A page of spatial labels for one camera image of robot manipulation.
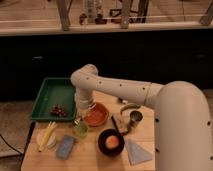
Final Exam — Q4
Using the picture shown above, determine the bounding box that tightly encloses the metal cup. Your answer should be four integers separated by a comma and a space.
129, 110, 143, 127

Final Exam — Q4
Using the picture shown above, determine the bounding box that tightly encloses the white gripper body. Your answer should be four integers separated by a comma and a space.
74, 88, 94, 117

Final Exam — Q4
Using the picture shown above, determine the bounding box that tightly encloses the blue sponge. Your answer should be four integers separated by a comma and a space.
56, 135, 75, 159

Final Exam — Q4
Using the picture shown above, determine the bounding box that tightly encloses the yellow banana toy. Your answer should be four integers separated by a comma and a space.
38, 122, 57, 152

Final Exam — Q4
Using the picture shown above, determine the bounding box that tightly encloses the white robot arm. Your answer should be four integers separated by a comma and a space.
70, 64, 213, 171

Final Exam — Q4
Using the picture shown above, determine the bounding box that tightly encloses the white plate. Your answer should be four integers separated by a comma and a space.
36, 129, 57, 149

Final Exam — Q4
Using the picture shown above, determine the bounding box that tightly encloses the black spatula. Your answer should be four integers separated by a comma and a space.
111, 115, 130, 135

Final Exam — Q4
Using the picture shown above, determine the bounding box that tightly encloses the orange fruit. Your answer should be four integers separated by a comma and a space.
105, 135, 119, 149

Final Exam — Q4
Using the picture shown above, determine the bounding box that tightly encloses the black bowl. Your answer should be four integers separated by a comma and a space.
98, 129, 124, 157

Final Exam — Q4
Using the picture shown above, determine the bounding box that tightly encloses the green plastic cup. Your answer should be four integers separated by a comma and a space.
74, 121, 88, 138

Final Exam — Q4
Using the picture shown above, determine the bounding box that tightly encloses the blue grey cloth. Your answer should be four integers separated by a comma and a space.
125, 139, 153, 165

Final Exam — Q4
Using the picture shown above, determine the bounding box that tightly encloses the green pepper toy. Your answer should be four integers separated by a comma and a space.
120, 103, 141, 115

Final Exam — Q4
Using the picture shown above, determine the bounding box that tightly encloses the orange bowl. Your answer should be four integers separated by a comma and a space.
83, 102, 109, 127

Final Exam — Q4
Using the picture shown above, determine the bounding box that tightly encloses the dark grape bunch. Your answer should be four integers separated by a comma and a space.
50, 106, 67, 117

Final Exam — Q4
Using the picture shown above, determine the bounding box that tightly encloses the green plastic tray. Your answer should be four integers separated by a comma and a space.
30, 77, 76, 122

